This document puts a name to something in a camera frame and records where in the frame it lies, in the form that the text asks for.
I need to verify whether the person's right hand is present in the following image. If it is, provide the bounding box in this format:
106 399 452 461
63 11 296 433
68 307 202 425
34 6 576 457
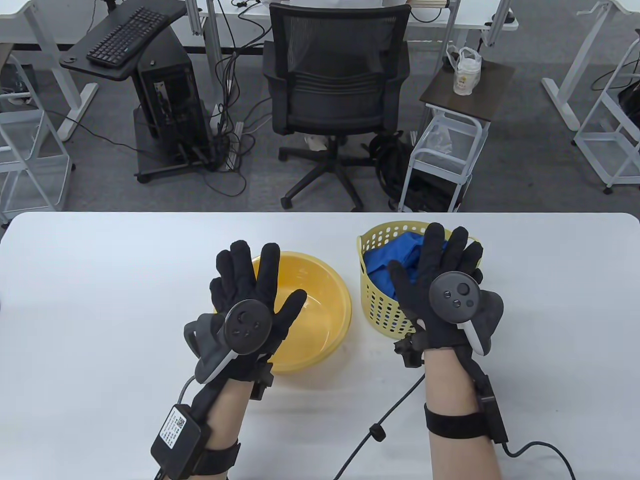
388 222 485 351

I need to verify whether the person's left hand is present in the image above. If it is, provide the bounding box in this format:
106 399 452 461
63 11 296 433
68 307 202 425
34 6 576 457
209 240 308 383

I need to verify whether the blue t-shirt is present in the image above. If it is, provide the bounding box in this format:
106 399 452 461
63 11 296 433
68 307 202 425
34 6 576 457
367 265 418 303
363 231 448 281

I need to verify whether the person's right forearm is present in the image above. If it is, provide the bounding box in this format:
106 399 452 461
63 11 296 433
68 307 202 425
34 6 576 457
422 347 503 480

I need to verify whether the person's left forearm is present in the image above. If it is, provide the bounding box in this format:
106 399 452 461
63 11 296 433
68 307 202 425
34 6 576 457
202 379 251 480

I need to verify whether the grey hand controller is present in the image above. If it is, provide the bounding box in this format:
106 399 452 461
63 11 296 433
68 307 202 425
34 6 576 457
184 299 273 385
429 271 505 357

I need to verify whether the yellow perforated plastic basket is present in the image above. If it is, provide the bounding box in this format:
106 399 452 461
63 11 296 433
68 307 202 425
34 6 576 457
356 221 484 341

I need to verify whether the yellow plastic basin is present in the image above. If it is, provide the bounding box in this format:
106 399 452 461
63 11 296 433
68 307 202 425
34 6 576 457
250 251 352 374

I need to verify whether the black backpack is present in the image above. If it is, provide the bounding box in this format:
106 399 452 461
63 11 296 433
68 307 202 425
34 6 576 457
374 131 468 213

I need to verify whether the white power strip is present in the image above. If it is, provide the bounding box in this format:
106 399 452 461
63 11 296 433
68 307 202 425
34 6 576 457
209 102 244 172

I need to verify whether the clear plastic bag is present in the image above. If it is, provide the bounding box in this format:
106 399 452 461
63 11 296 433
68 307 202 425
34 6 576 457
425 122 453 153

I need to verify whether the black wrist box with label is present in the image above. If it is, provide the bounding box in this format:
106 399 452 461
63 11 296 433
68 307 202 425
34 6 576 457
151 404 202 478

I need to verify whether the black computer tower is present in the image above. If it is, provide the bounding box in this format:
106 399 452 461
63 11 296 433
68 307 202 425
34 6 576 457
136 30 213 162

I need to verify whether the black mesh office chair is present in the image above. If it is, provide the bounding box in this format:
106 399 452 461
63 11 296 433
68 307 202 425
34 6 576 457
262 2 412 212

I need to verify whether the white cart with brown top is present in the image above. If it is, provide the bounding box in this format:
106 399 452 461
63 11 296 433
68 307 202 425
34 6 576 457
398 60 516 213

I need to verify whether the plastic bag with cup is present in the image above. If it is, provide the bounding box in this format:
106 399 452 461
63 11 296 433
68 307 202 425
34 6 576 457
446 45 483 96

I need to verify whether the white desk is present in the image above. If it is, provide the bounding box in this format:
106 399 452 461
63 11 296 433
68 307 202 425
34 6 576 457
542 0 640 132
0 0 99 142
197 0 519 68

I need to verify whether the black bag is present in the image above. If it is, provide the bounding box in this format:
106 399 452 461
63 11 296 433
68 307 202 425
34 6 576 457
617 82 640 129

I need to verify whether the black keyboard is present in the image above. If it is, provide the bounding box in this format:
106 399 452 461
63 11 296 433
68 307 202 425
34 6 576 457
86 6 168 68

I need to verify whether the black rolling computer cart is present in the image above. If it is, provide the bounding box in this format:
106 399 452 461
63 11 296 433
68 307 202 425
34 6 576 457
59 0 236 184

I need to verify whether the black wrist strap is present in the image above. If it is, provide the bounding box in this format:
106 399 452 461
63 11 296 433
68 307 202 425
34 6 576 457
190 442 242 476
424 404 488 441

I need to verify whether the black cable with tie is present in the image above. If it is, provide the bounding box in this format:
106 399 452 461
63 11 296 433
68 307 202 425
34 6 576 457
332 372 427 480

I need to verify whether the white wire rack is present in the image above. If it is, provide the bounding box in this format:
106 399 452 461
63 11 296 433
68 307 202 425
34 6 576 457
0 52 77 224
572 30 640 195

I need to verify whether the tangle of black cables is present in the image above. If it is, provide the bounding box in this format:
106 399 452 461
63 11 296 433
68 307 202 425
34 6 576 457
202 0 273 198

